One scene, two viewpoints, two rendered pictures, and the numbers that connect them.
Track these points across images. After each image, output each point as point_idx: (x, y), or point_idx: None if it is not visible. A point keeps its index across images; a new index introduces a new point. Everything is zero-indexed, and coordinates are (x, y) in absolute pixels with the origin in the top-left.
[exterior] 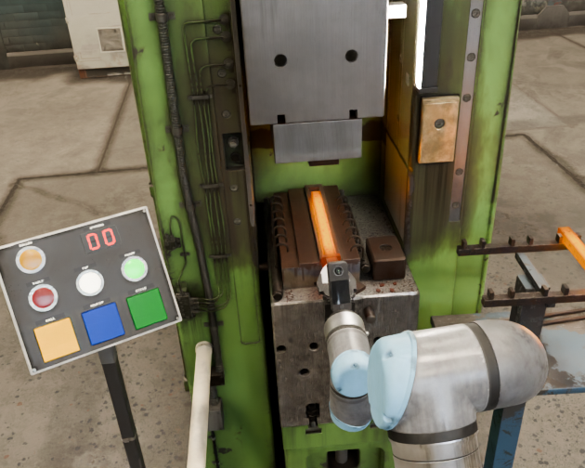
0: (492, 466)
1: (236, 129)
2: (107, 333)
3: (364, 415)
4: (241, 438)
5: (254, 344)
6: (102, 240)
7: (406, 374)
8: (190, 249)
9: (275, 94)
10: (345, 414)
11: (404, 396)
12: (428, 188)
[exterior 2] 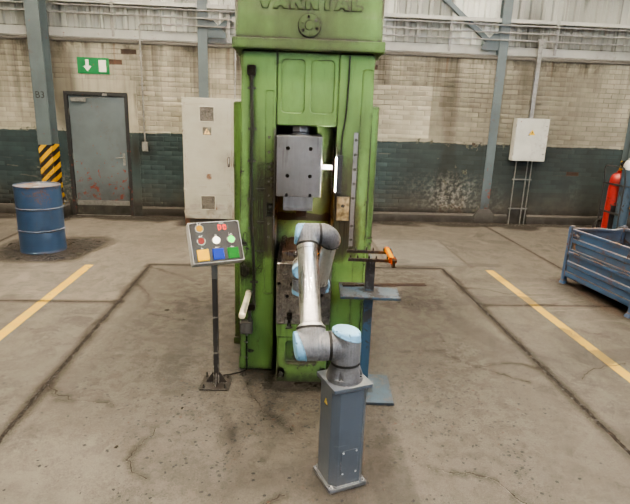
0: (361, 348)
1: (271, 201)
2: (219, 257)
3: None
4: (259, 344)
5: (269, 294)
6: (222, 227)
7: (300, 227)
8: (249, 246)
9: (284, 186)
10: (296, 287)
11: (299, 231)
12: (340, 231)
